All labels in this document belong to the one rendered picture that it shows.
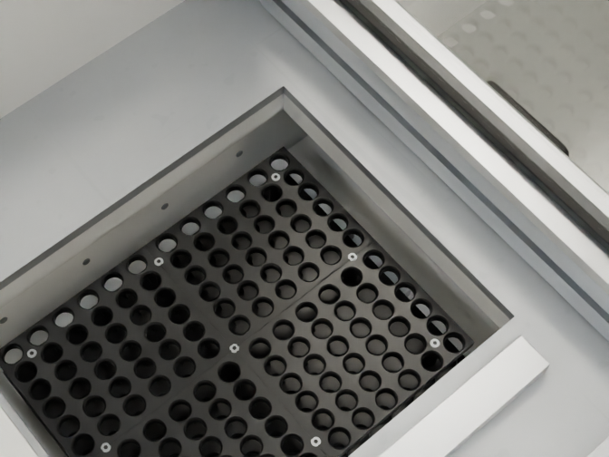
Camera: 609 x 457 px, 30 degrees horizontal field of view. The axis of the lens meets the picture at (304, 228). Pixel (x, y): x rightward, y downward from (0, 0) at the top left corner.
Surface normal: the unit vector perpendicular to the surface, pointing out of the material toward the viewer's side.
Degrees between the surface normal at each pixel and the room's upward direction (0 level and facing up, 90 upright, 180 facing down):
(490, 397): 0
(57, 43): 90
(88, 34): 90
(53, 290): 90
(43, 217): 0
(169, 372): 0
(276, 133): 90
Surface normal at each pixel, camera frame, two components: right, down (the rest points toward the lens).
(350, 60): -0.76, 0.57
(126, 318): 0.01, -0.46
